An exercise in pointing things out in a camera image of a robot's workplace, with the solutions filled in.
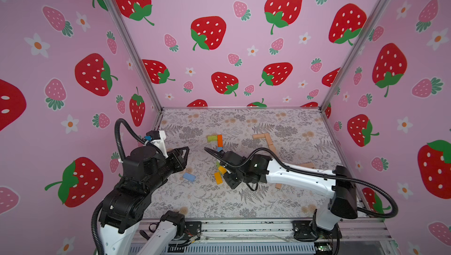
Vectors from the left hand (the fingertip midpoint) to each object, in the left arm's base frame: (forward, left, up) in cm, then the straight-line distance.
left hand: (188, 148), depth 60 cm
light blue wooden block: (+22, -7, -35) cm, 42 cm away
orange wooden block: (+27, -7, -34) cm, 44 cm away
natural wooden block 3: (+22, -39, -35) cm, 57 cm away
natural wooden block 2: (+29, -37, -34) cm, 58 cm away
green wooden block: (+29, -3, -34) cm, 44 cm away
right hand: (-3, -12, -21) cm, 24 cm away
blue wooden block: (+5, +8, -35) cm, 36 cm away
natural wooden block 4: (+12, -56, -36) cm, 68 cm away
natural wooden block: (+32, -31, -35) cm, 57 cm away
